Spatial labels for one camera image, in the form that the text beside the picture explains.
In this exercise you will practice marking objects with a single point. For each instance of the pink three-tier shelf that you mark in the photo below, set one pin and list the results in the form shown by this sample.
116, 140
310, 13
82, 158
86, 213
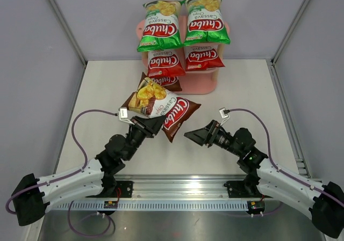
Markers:
193, 82

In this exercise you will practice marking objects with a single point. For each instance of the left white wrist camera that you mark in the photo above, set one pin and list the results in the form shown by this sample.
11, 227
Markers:
123, 116

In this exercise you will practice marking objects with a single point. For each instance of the white slotted cable duct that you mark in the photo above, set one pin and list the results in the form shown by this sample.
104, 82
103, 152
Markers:
155, 205

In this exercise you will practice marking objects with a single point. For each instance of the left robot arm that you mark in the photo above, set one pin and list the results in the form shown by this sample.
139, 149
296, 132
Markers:
35, 196

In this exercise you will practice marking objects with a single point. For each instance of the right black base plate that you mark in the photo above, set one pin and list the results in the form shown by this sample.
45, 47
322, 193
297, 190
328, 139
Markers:
239, 189

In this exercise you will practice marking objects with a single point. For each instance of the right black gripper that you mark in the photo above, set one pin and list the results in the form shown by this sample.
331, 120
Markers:
200, 136

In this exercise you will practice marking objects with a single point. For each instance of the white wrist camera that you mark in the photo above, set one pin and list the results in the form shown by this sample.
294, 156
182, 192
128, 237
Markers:
123, 116
224, 113

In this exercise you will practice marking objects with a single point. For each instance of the aluminium mounting rail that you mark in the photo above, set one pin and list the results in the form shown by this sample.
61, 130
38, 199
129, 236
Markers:
179, 187

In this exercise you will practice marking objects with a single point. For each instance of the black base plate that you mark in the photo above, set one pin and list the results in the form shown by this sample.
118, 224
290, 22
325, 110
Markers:
123, 189
239, 189

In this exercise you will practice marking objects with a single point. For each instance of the red Chuba chips bag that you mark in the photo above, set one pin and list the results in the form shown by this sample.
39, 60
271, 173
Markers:
200, 58
164, 63

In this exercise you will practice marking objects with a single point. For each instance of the brown Chuba chips bag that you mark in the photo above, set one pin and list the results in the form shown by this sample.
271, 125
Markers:
170, 83
153, 100

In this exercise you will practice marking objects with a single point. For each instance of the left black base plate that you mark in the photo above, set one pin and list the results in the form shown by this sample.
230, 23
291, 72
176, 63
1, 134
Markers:
123, 189

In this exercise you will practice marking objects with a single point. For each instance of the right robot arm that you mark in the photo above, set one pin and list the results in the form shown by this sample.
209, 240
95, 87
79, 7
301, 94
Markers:
321, 203

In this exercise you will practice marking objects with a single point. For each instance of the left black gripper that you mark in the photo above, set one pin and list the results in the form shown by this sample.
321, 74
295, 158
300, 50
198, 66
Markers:
149, 127

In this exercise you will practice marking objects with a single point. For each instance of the green Chuba chips bag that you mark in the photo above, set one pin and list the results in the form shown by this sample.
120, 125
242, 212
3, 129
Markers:
161, 28
205, 23

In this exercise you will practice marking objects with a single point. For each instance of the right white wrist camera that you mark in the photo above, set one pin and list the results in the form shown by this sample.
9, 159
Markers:
224, 113

